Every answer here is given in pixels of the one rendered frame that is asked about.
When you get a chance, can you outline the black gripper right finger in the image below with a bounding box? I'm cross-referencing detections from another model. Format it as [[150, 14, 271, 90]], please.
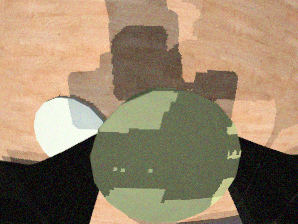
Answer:
[[227, 137, 298, 224]]

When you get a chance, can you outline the olive green cylinder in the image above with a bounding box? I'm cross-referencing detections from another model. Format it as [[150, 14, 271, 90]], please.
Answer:
[[90, 87, 241, 222]]

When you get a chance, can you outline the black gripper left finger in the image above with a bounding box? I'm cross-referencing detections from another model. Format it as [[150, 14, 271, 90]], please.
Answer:
[[0, 133, 100, 224]]

